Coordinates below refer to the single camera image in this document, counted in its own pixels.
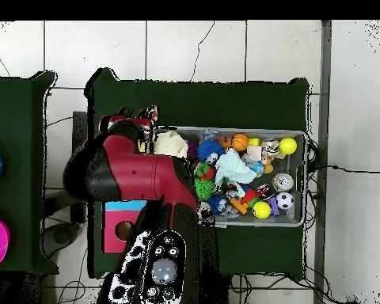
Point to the cream muslin cloth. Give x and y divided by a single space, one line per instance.
171 144

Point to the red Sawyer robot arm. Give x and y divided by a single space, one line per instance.
139 177

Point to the wooden box with three holes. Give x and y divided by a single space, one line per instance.
114 228

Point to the silver mesh bin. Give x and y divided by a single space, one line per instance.
256 221

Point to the dark green table cloth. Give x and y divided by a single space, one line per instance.
209 104

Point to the blue spiky puffer ball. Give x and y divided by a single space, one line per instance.
209 148

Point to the green spiky puffer ball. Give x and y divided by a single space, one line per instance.
205 189

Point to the orange toy basketball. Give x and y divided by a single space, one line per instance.
240 142

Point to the dark green covered side table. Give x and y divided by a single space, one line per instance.
19 110

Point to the light blue muslin cloth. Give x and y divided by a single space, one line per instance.
234 167

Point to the yellow ball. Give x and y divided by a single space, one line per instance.
288 146
261 209

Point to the black white soccer ball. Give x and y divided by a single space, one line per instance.
285 200

